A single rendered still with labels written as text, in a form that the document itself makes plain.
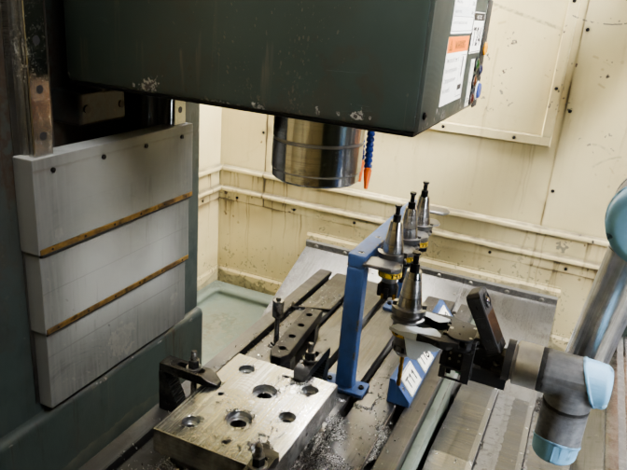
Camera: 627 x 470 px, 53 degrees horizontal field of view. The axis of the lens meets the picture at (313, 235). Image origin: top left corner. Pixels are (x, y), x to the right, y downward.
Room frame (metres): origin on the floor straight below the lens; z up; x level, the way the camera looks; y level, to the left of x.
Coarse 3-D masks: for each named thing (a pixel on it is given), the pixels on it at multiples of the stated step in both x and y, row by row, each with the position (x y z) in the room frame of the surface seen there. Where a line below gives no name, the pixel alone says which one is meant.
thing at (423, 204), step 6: (420, 198) 1.43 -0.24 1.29; (426, 198) 1.43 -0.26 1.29; (420, 204) 1.43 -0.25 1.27; (426, 204) 1.43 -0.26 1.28; (420, 210) 1.42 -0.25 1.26; (426, 210) 1.42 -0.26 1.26; (420, 216) 1.42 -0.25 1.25; (426, 216) 1.42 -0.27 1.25; (420, 222) 1.42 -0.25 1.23; (426, 222) 1.42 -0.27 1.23
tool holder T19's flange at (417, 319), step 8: (392, 304) 1.01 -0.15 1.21; (424, 304) 1.02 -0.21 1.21; (392, 312) 1.02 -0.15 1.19; (400, 312) 0.98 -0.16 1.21; (408, 312) 0.98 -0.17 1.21; (416, 312) 0.98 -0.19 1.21; (424, 312) 0.99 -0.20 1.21; (400, 320) 0.98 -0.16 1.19; (408, 320) 0.98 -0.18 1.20; (416, 320) 0.98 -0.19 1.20; (424, 320) 0.99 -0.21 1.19
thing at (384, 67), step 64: (64, 0) 1.14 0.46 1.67; (128, 0) 1.09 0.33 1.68; (192, 0) 1.04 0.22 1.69; (256, 0) 1.00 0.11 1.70; (320, 0) 0.96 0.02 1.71; (384, 0) 0.92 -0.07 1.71; (448, 0) 0.96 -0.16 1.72; (128, 64) 1.09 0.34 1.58; (192, 64) 1.04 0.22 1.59; (256, 64) 0.99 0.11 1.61; (320, 64) 0.95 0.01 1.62; (384, 64) 0.91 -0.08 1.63; (384, 128) 0.91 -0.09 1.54
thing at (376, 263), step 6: (372, 258) 1.21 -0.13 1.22; (378, 258) 1.21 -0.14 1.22; (366, 264) 1.18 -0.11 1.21; (372, 264) 1.18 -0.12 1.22; (378, 264) 1.18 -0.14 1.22; (384, 264) 1.18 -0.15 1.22; (390, 264) 1.18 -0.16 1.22; (396, 264) 1.19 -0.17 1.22; (384, 270) 1.16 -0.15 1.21; (390, 270) 1.15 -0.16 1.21; (396, 270) 1.16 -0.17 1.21
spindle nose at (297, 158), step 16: (272, 128) 1.07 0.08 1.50; (288, 128) 1.02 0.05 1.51; (304, 128) 1.01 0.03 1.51; (320, 128) 1.01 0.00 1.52; (336, 128) 1.01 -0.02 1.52; (352, 128) 1.03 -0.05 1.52; (272, 144) 1.06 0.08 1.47; (288, 144) 1.02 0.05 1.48; (304, 144) 1.01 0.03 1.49; (320, 144) 1.01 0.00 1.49; (336, 144) 1.01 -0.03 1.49; (352, 144) 1.03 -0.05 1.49; (272, 160) 1.06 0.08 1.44; (288, 160) 1.02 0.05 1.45; (304, 160) 1.01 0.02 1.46; (320, 160) 1.01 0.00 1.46; (336, 160) 1.01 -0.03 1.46; (352, 160) 1.03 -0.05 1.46; (288, 176) 1.02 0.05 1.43; (304, 176) 1.01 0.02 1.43; (320, 176) 1.01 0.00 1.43; (336, 176) 1.01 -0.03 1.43; (352, 176) 1.04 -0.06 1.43
